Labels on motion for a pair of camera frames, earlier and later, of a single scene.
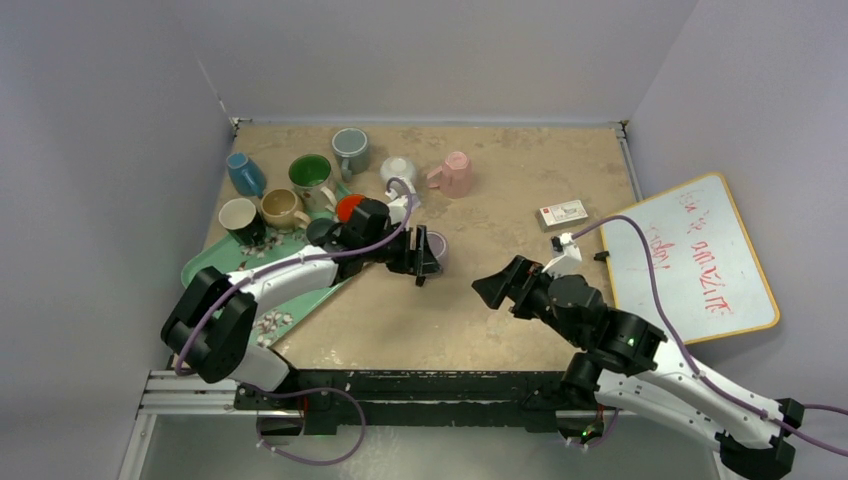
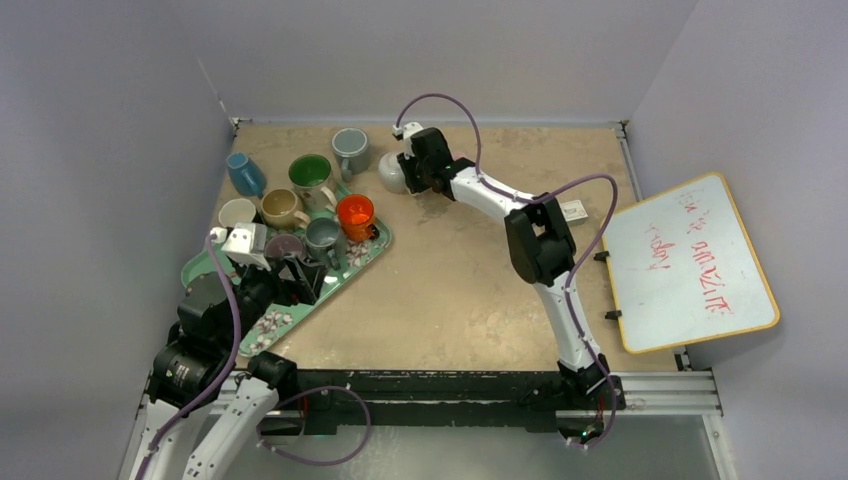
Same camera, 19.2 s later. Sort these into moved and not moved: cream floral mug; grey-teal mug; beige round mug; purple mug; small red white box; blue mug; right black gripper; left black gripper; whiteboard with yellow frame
Moved: right black gripper; left black gripper; purple mug
Not moved: cream floral mug; small red white box; blue mug; grey-teal mug; whiteboard with yellow frame; beige round mug
